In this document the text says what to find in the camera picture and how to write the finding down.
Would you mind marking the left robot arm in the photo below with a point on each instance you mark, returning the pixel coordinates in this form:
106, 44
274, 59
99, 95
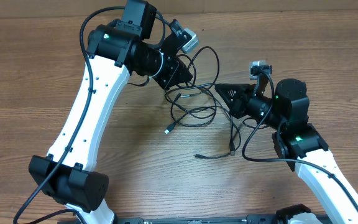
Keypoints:
112, 53

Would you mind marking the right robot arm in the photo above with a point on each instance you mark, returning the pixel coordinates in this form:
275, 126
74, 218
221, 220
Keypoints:
296, 141

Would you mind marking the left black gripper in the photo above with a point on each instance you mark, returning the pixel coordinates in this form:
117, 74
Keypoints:
171, 79

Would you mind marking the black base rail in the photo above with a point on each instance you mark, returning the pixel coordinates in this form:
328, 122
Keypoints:
250, 219

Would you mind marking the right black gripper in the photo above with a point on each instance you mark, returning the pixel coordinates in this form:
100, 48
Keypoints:
236, 103

